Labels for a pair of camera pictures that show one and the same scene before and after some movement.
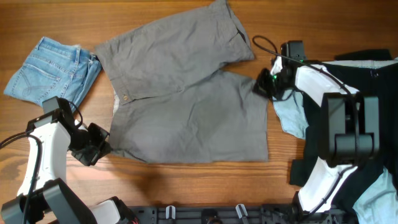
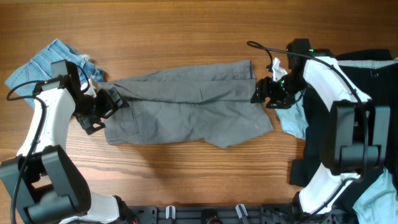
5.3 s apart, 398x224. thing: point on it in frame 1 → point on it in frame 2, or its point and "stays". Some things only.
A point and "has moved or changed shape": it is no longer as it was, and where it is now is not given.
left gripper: [102, 148] → [108, 107]
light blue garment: [290, 108] stays
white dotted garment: [373, 64] stays
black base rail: [236, 214] stays
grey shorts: [174, 101] has moved or changed shape
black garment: [380, 80] stays
